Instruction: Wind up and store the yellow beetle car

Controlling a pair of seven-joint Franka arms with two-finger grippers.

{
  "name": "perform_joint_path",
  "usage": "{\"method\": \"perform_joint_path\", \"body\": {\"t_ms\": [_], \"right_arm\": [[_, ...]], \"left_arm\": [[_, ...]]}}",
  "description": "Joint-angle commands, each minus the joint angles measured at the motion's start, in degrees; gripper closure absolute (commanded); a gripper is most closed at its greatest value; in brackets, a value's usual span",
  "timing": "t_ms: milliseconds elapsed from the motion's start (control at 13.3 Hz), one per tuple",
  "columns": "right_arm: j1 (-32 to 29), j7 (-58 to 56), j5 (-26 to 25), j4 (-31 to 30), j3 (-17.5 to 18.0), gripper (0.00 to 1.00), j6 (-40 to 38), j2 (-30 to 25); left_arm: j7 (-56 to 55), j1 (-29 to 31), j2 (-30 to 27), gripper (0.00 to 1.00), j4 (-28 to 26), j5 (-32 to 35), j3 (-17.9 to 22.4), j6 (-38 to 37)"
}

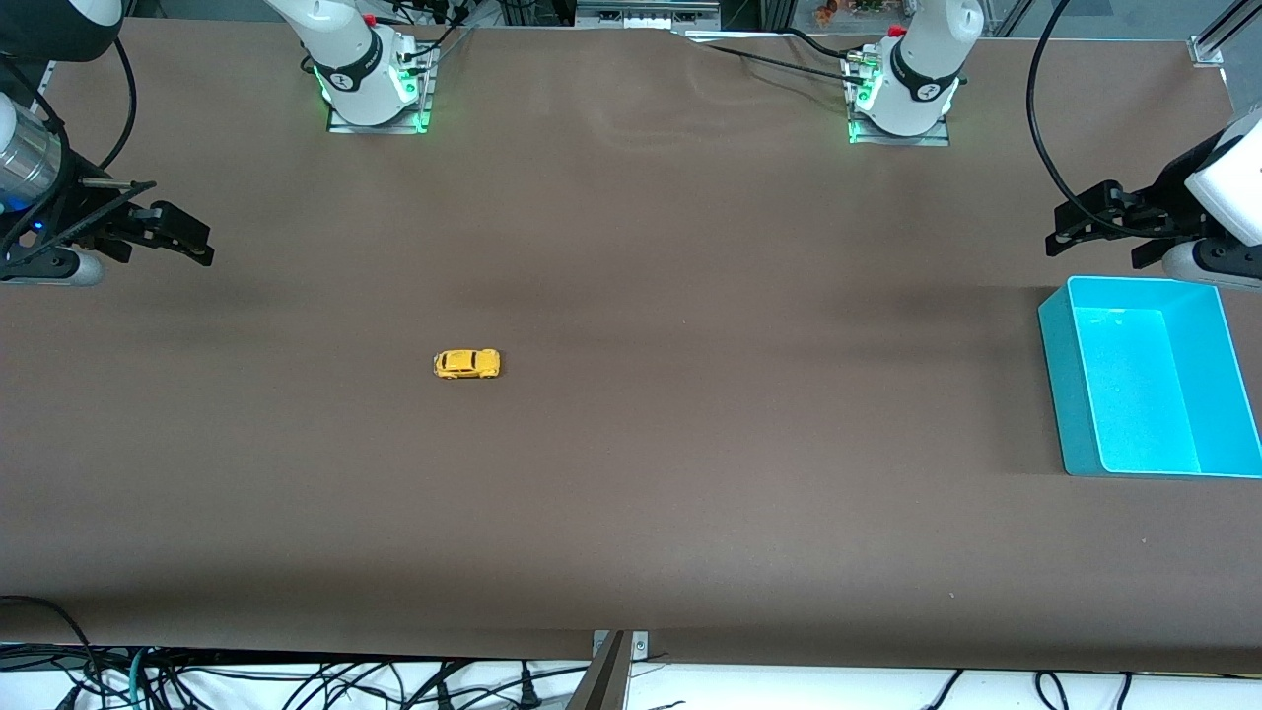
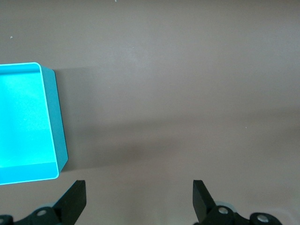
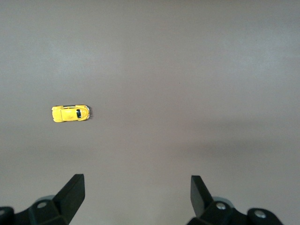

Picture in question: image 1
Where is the yellow beetle toy car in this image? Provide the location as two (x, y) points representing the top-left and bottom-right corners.
(433, 348), (502, 381)

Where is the teal plastic bin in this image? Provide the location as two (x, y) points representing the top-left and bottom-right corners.
(1037, 275), (1262, 479)

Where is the grey metal box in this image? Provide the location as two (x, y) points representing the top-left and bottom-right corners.
(575, 0), (724, 32)

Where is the dark wedge stand leg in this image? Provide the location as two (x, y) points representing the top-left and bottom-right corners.
(565, 631), (633, 710)

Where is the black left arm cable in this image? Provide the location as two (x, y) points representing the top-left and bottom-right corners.
(1026, 0), (1189, 239)

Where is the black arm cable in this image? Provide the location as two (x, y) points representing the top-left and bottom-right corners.
(97, 37), (138, 171)
(1026, 0), (1189, 239)

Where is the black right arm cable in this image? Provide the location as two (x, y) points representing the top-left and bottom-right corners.
(97, 37), (138, 171)

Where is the aluminium frame profile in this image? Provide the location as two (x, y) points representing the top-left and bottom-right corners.
(1193, 0), (1262, 58)

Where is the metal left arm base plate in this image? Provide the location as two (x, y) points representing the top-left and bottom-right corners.
(847, 54), (953, 148)

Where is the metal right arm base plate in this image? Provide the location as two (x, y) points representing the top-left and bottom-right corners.
(326, 47), (436, 135)

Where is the short black table cable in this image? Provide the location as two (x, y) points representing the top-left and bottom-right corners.
(784, 27), (861, 62)

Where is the long black table cable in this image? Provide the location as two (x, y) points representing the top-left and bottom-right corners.
(680, 35), (871, 88)

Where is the black looped floor cable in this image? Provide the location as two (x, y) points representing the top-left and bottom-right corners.
(0, 595), (102, 710)

